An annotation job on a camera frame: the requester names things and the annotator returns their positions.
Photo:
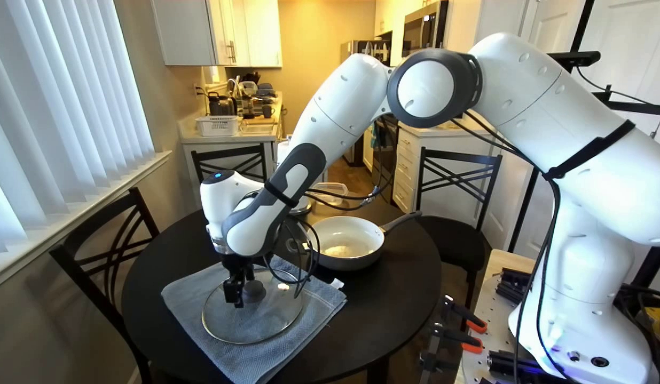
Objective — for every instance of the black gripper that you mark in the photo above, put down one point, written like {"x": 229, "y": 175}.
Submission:
{"x": 238, "y": 267}

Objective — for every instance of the glass lid with grey knob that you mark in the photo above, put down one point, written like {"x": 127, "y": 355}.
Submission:
{"x": 265, "y": 323}

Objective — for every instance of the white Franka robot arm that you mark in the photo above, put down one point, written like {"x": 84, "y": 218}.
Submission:
{"x": 613, "y": 178}

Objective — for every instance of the blue-grey dish cloth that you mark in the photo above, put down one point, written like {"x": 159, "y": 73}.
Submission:
{"x": 187, "y": 302}

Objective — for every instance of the clear plastic container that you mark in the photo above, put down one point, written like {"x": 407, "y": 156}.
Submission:
{"x": 331, "y": 200}

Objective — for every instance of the round black table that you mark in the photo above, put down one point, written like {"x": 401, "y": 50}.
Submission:
{"x": 393, "y": 307}

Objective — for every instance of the white kitchen counter unit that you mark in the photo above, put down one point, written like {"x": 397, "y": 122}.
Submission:
{"x": 262, "y": 133}

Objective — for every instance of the white plastic tray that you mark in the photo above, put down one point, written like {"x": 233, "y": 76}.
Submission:
{"x": 219, "y": 124}

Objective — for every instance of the white window sill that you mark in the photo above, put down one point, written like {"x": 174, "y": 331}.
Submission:
{"x": 74, "y": 221}

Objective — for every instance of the black coffee maker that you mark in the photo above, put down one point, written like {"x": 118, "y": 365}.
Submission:
{"x": 222, "y": 106}

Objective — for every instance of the black oven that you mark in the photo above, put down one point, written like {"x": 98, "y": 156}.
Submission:
{"x": 385, "y": 156}

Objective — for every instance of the black clamp orange tips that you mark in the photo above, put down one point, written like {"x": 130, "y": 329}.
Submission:
{"x": 460, "y": 342}
{"x": 464, "y": 316}

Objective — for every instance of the white robot mounting platform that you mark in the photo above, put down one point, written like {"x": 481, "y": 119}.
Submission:
{"x": 489, "y": 313}

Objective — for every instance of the white drawer cabinet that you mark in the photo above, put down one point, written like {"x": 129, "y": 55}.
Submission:
{"x": 443, "y": 142}

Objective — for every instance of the white vertical blinds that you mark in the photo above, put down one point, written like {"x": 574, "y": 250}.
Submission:
{"x": 58, "y": 108}

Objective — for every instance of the white upper kitchen cabinets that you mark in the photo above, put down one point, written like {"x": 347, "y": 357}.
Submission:
{"x": 187, "y": 34}

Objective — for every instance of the dark microwave oven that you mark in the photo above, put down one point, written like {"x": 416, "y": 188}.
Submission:
{"x": 423, "y": 28}

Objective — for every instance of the black tripod stand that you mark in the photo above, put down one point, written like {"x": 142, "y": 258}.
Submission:
{"x": 584, "y": 28}

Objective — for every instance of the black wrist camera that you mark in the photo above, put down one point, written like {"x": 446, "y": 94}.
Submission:
{"x": 294, "y": 248}

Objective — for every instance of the black bracket blocks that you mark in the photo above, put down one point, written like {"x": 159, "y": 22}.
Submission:
{"x": 514, "y": 284}

